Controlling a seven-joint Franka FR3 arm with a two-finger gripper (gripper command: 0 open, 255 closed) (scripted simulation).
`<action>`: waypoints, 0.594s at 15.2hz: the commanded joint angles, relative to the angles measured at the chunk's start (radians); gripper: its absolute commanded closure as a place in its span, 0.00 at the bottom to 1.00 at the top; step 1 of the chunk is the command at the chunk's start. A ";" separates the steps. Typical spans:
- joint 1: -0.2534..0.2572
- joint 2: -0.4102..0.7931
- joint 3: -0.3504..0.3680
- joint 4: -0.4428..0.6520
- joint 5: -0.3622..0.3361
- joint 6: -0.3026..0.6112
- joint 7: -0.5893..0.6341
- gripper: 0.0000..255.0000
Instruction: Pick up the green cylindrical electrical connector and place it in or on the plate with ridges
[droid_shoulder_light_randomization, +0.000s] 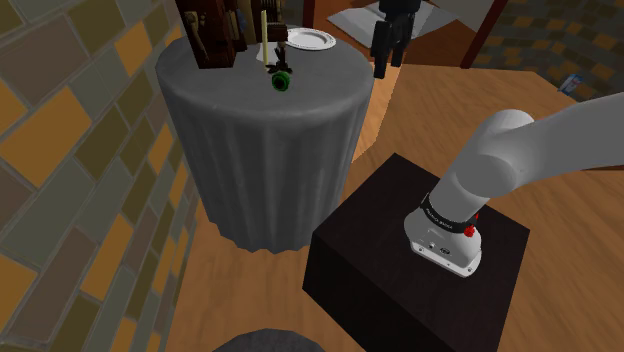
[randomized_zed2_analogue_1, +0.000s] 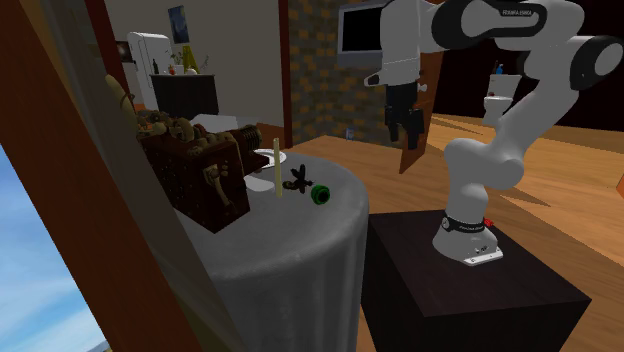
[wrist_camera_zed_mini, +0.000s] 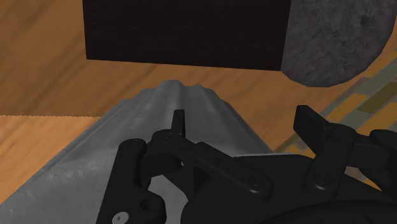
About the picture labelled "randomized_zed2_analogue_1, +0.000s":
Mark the white plate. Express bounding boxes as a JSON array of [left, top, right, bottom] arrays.
[[242, 148, 289, 193]]

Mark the brown wooden door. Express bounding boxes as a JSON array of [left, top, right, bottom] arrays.
[[398, 48, 446, 176]]

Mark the pale yellow candle stick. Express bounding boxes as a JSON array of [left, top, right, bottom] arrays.
[[272, 137, 284, 199]]

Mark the grey framed television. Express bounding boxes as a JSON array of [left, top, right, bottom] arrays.
[[337, 1, 390, 68]]

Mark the white refrigerator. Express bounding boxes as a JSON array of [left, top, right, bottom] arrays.
[[127, 31, 175, 112]]

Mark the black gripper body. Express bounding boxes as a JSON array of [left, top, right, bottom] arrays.
[[384, 83, 425, 126]]

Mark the green round ring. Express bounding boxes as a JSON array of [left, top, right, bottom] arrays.
[[309, 184, 332, 206]]

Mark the white toilet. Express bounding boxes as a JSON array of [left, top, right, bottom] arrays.
[[481, 60, 523, 129]]

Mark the blue wall picture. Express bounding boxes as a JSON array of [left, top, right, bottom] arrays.
[[167, 5, 191, 46]]

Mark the black insect figure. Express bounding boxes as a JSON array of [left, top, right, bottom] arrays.
[[282, 163, 315, 194]]

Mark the ornate brown box machine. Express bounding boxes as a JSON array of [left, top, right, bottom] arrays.
[[136, 109, 264, 235]]

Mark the dark robot stand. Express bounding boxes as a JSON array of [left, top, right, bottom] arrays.
[[360, 209, 594, 352]]

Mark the window with brown frame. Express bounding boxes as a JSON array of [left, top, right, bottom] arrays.
[[0, 0, 206, 352]]

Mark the round table with grey cloth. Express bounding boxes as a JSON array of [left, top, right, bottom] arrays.
[[174, 149, 371, 352]]

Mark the dark cabinet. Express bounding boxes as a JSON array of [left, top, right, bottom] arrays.
[[148, 44, 220, 120]]

